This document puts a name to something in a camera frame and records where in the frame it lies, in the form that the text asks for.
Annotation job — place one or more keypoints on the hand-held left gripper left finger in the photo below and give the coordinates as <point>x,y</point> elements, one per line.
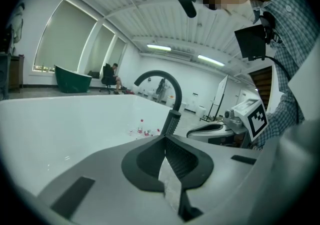
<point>105,176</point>

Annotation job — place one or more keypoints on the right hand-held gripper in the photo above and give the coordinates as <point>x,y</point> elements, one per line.
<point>257,119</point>

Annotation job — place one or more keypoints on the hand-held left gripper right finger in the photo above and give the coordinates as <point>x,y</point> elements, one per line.
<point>220,169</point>

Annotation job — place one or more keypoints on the person's right forearm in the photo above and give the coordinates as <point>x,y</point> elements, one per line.
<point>282,116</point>

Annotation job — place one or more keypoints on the white bathtub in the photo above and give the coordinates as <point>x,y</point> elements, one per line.
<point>62,124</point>

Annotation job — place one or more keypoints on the dark green bathtub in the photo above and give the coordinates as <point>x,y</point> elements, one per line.
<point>72,81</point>

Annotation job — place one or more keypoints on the whiteboard on black stand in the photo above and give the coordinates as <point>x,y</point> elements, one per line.
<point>221,91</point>

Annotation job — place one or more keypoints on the white bucket with orange lid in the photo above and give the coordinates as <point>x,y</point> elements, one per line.
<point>170,101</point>

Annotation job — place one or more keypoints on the black gooseneck faucet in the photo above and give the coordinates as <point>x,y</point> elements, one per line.
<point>175,86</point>

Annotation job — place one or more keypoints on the pile of clear plastic bottles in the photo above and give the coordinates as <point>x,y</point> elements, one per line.
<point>141,127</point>

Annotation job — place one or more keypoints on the dark wooden door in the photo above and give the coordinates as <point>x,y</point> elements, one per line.
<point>262,86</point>

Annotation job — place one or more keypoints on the long ceiling light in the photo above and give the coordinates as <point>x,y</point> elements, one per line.
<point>158,47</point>
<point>211,60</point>

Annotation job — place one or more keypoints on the black chest box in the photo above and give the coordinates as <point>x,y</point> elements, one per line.
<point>250,41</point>

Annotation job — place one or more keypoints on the black office chair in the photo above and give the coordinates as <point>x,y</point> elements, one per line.
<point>106,76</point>

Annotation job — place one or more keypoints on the black bag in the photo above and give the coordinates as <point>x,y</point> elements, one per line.
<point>93,74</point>

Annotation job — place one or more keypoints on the window with beige blind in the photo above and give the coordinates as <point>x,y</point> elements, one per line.
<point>65,36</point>
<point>101,49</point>
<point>117,56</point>

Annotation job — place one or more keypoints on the dark wooden cabinet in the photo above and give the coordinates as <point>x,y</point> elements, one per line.
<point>16,74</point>

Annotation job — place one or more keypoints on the person's checked shirt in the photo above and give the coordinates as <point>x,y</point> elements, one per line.
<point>295,19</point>

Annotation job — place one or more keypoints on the white hanging garment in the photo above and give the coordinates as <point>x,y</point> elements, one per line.
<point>18,24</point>

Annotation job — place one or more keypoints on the black head-worn camera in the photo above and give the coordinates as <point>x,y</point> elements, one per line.
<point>186,1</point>

